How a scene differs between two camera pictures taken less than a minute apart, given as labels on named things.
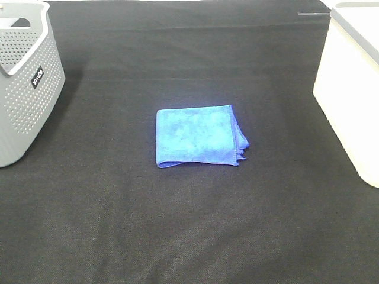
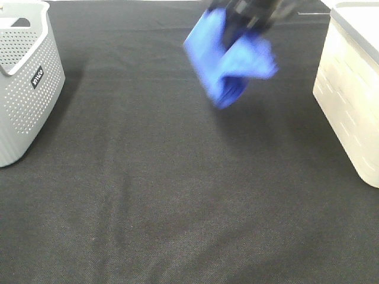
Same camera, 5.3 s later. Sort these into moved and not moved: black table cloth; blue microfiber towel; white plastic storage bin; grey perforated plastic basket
Moved: blue microfiber towel
Not moved: white plastic storage bin; grey perforated plastic basket; black table cloth
